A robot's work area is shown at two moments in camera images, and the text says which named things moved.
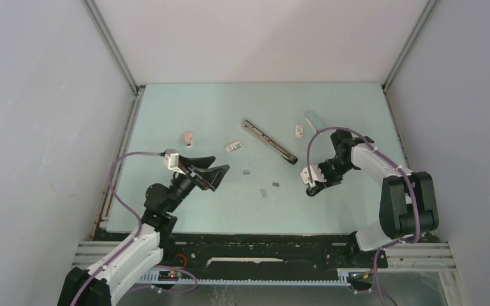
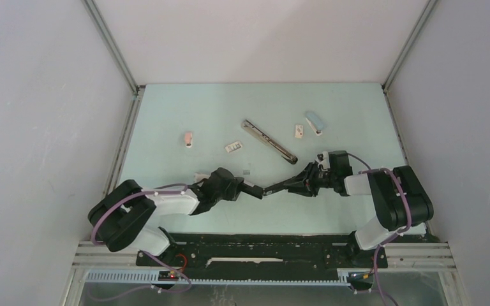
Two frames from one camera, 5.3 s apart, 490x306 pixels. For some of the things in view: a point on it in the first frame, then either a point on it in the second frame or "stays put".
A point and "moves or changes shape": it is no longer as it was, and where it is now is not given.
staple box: x=233 y=146 stays put
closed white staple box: x=299 y=130 stays put
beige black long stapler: x=269 y=142 stays put
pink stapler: x=188 y=139 stays put
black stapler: x=314 y=190 moves or changes shape
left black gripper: x=210 y=178 -> x=235 y=190
